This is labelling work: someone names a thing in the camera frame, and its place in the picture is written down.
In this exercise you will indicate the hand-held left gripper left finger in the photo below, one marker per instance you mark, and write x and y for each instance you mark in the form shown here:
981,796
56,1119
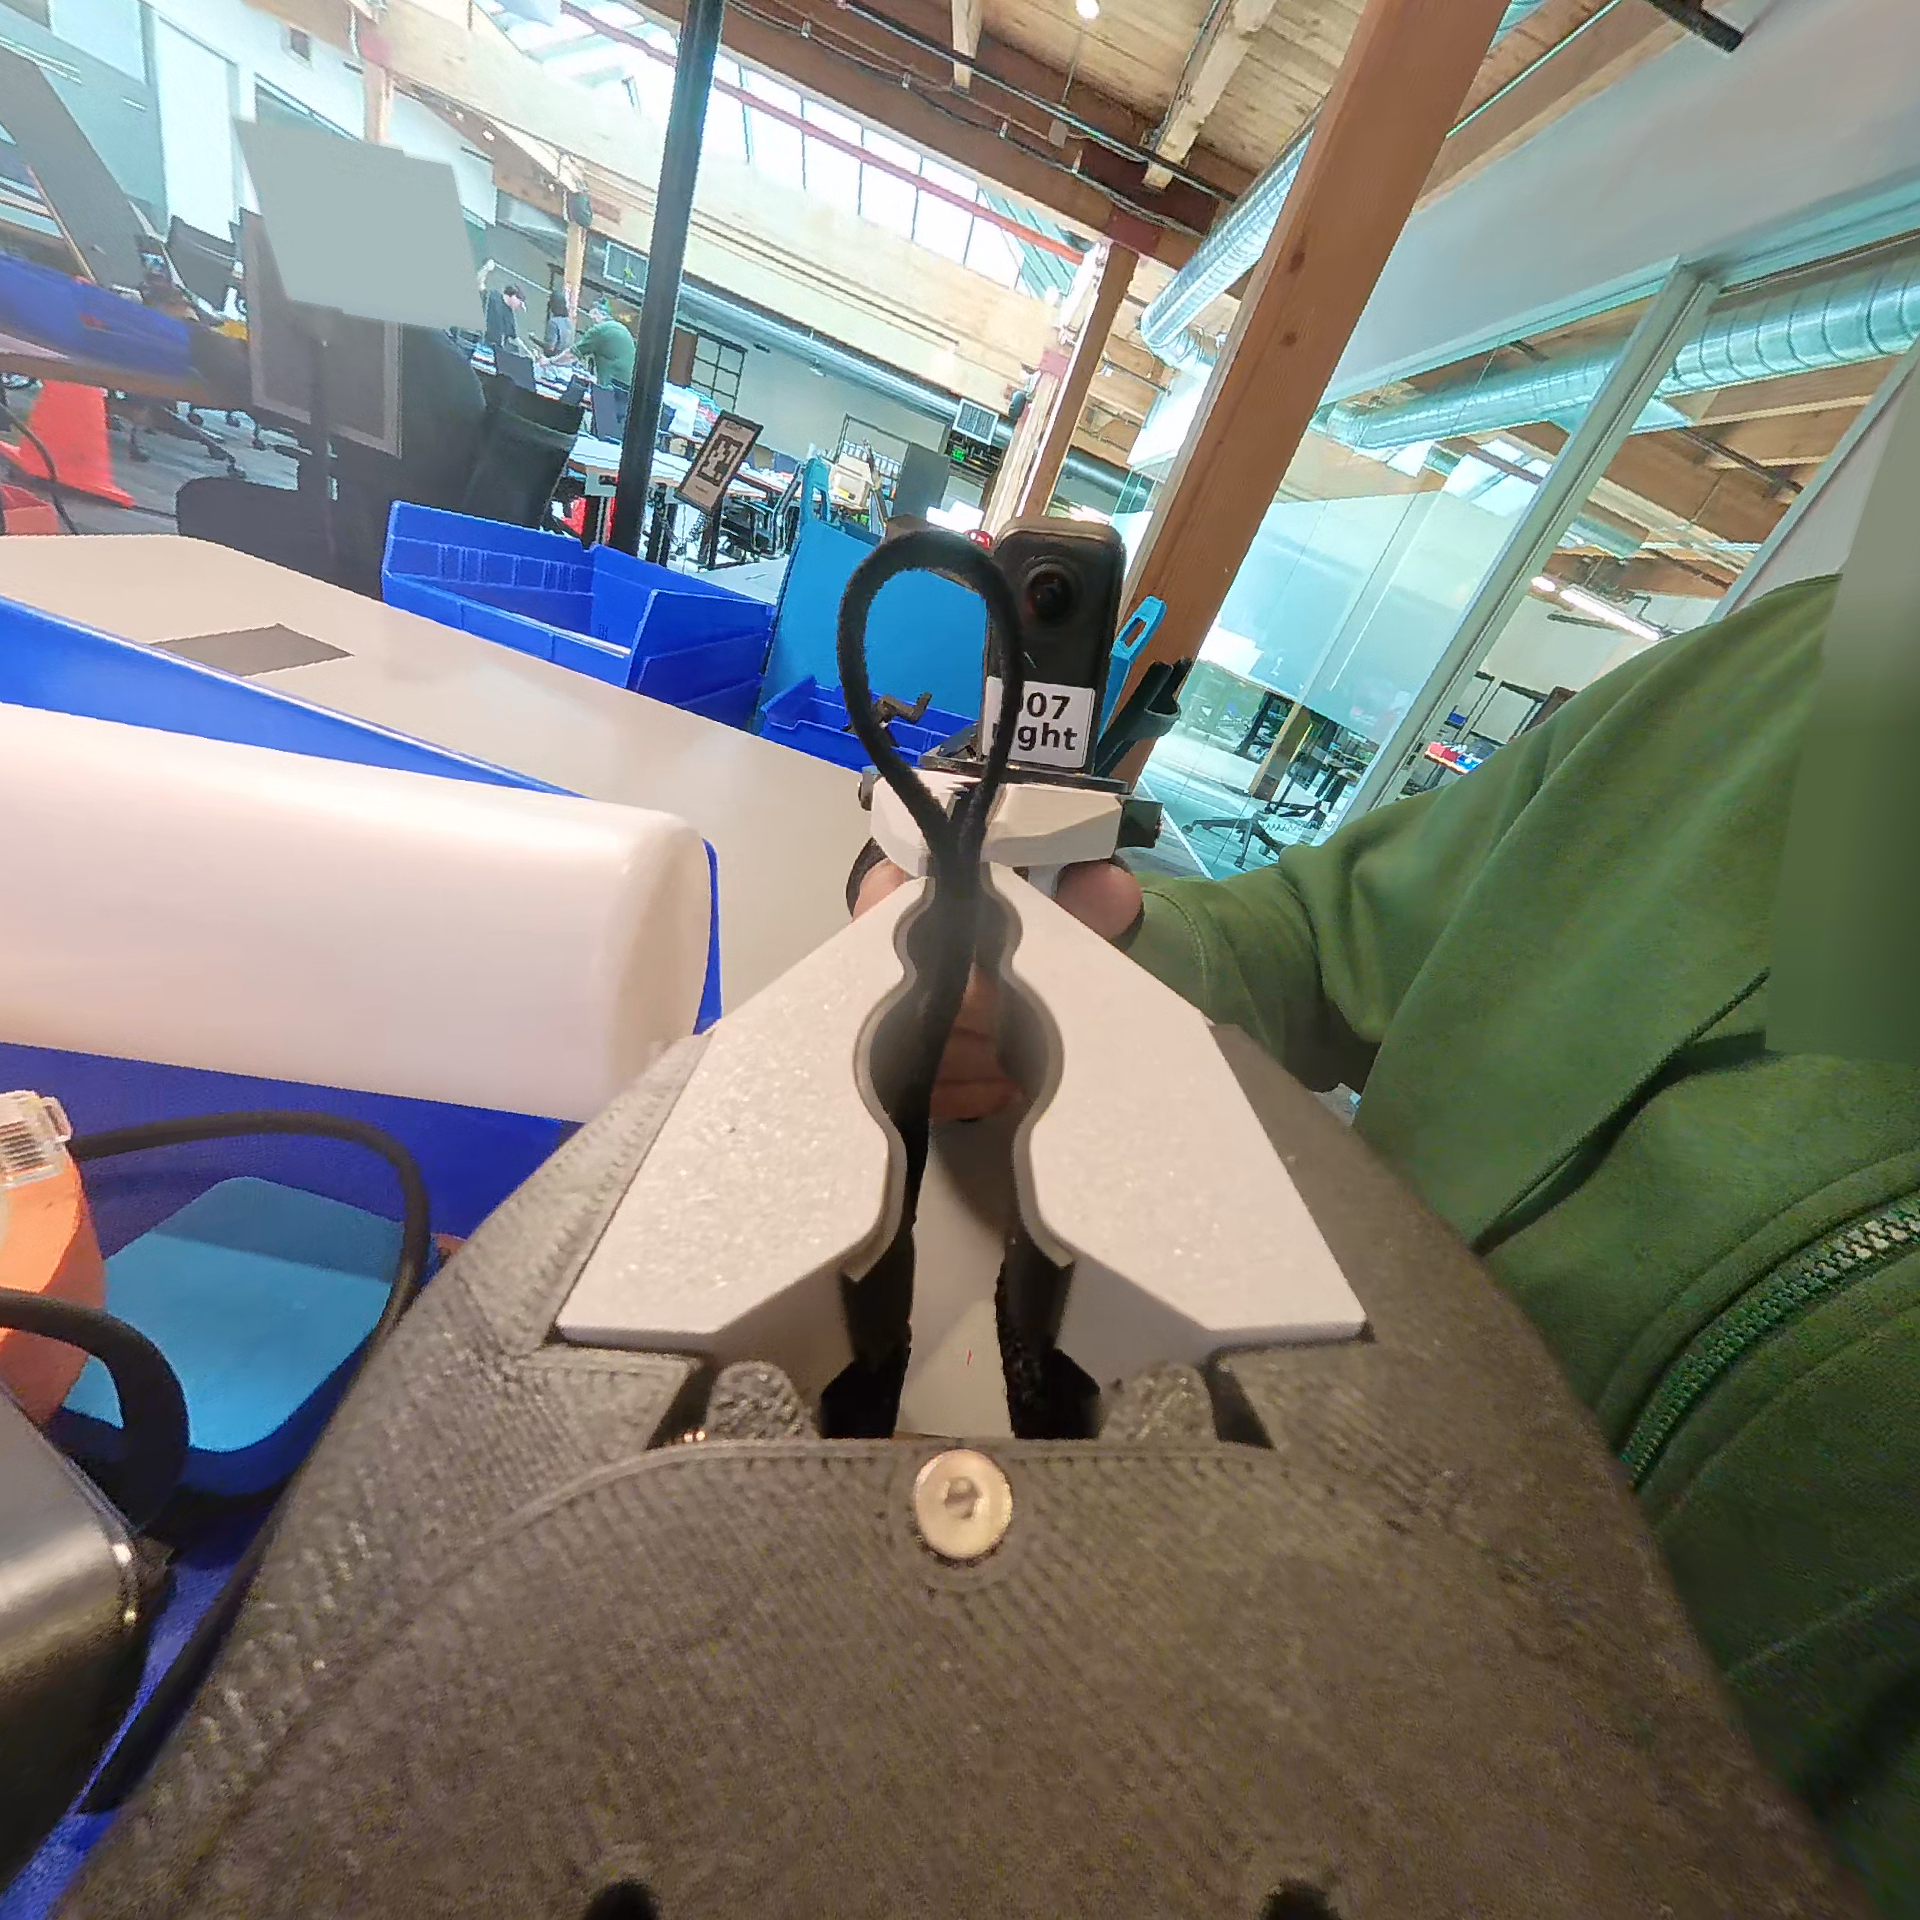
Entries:
735,1188

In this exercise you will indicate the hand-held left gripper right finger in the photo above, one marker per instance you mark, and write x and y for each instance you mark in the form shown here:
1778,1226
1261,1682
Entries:
1186,1188

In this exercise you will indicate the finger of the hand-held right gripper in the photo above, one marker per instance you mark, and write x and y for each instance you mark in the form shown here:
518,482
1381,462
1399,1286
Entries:
907,824
1058,824

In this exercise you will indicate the blue plastic bin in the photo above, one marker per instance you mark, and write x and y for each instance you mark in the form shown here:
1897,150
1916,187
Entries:
809,731
89,660
672,631
482,581

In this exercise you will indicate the person's right forearm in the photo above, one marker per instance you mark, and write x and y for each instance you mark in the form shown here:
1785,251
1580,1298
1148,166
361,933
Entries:
1423,898

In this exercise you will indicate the person's right hand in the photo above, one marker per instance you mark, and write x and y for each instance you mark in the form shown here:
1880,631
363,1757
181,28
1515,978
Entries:
1102,898

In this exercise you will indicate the far blue bins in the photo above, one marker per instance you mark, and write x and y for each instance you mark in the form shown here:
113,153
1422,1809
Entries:
818,600

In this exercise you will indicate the wooden beam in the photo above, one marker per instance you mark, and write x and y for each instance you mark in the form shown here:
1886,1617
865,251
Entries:
1290,377

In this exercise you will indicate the fiducial marker sign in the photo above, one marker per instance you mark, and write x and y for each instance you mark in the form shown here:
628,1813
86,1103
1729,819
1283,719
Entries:
717,462

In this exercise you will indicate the light blue sponge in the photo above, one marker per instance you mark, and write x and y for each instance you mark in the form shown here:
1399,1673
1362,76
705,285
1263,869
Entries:
254,1320

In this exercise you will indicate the black floor lamp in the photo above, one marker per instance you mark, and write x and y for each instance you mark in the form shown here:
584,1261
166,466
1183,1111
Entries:
666,269

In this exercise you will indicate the white plastic bottle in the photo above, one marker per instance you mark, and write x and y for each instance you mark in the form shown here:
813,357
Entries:
301,888

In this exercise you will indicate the person's green jacket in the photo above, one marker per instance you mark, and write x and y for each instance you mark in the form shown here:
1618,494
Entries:
1726,1425

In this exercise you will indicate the orange tape roll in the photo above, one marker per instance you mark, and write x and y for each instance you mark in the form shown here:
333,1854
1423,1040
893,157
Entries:
44,1274

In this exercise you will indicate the grey desk monitor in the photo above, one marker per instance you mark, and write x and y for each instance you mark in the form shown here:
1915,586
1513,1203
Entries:
301,391

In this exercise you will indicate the black remote control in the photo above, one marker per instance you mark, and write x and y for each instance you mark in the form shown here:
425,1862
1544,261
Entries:
59,1622

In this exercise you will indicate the orange traffic cone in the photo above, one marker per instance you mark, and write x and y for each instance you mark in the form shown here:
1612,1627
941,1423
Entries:
77,452

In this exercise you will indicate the dark grey tilted panel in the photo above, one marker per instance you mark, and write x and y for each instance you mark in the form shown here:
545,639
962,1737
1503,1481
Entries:
67,166

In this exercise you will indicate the slim wooden post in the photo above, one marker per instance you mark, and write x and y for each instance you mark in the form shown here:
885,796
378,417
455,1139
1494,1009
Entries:
1088,377

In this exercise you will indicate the spiral metal duct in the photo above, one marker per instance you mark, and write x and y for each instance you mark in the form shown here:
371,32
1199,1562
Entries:
1215,257
1770,337

